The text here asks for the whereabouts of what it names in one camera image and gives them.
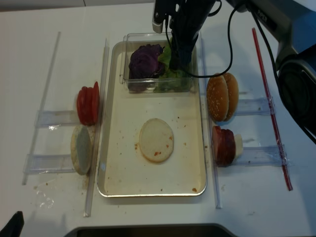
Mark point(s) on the clear plastic container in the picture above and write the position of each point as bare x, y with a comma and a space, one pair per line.
131, 43

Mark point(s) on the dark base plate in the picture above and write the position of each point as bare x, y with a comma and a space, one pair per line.
181, 230

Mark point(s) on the lower left clear holder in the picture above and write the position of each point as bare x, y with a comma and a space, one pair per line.
39, 164

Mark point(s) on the black left gripper tip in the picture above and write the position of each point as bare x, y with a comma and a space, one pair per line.
14, 226

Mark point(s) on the rear bun top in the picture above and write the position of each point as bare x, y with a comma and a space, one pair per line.
233, 94

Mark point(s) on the lower right clear holder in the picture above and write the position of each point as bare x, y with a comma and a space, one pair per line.
262, 156

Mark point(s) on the green lettuce in container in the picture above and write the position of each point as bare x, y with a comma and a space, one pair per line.
171, 80

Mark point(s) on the bottom bun slice on tray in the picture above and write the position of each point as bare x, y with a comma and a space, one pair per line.
156, 140

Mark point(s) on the purple cabbage leaves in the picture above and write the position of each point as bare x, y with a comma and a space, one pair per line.
144, 62

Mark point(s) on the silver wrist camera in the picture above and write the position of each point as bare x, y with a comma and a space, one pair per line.
158, 15

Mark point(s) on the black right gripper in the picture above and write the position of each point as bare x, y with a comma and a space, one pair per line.
185, 20

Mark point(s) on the silver metal baking tray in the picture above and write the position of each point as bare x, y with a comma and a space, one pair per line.
123, 170

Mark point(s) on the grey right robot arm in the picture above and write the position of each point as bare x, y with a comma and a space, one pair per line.
291, 24

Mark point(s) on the rear meat patty slices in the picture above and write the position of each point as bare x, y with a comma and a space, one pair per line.
227, 148

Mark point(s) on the clear rail right of tray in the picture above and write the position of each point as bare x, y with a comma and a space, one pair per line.
212, 169

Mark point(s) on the front sesame bun top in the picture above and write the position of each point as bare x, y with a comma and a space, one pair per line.
217, 98

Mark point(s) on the clear rail of tray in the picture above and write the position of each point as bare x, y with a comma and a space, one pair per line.
212, 169
94, 158

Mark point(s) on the clear holder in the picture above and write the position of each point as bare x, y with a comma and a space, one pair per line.
56, 118
39, 164
260, 106
262, 156

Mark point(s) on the front tomato slice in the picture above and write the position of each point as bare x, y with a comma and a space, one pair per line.
95, 102

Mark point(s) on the upper left clear holder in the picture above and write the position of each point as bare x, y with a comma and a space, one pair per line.
56, 118

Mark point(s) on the white bread bun slice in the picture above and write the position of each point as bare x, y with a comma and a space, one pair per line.
82, 141

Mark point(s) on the upper right clear holder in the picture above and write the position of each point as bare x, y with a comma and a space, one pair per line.
260, 106

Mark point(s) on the front meat patty slice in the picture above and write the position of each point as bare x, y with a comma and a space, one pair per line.
217, 144

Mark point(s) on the rear tomato slices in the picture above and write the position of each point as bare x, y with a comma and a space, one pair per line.
83, 104

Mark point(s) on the white cheese slice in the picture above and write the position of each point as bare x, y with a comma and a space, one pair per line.
239, 145

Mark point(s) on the red plastic strip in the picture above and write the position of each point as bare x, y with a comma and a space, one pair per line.
281, 151

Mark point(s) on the clear far left strip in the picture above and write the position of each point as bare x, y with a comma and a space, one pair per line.
42, 104

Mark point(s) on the clear rail left of tray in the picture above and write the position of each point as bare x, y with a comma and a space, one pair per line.
94, 158

